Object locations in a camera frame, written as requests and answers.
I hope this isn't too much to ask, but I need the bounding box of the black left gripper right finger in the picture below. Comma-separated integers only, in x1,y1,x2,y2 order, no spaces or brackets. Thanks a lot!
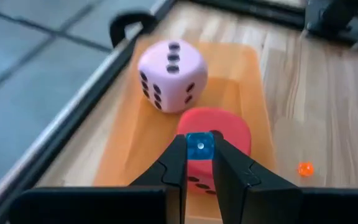
211,130,303,224

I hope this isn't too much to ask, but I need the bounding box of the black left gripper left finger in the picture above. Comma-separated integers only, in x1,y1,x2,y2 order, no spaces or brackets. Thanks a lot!
129,133,188,224

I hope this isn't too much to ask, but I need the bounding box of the small blue translucent die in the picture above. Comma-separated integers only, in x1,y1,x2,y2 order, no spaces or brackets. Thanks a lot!
185,132,216,161

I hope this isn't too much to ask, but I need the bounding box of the large red foam die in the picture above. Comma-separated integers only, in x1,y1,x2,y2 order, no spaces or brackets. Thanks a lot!
176,107,252,196

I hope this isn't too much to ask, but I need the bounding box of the orange translucent plastic bin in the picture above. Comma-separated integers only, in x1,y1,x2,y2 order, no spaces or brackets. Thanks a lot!
93,42,276,224

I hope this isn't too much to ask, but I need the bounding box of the small orange translucent die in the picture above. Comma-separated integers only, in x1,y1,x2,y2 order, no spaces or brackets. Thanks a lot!
297,161,315,177

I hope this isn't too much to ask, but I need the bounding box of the large pink foam die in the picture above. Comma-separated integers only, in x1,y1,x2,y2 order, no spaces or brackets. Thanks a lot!
137,39,209,114

